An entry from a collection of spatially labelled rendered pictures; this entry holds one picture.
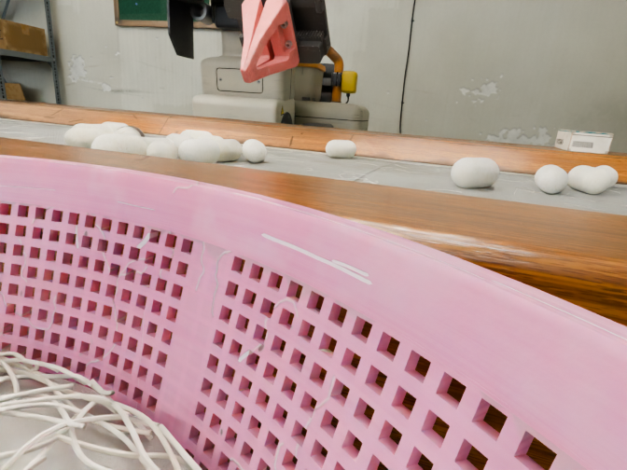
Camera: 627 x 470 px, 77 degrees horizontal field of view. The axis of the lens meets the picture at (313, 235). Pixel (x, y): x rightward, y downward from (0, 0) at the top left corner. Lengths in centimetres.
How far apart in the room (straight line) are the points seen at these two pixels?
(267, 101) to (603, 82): 189
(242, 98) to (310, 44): 58
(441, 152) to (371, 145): 7
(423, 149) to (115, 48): 274
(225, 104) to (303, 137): 56
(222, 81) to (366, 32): 146
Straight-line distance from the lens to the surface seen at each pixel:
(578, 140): 47
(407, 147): 45
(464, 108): 238
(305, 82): 131
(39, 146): 19
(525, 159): 45
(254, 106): 99
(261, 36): 42
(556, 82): 246
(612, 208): 32
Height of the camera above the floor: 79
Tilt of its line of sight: 17 degrees down
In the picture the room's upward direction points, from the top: 4 degrees clockwise
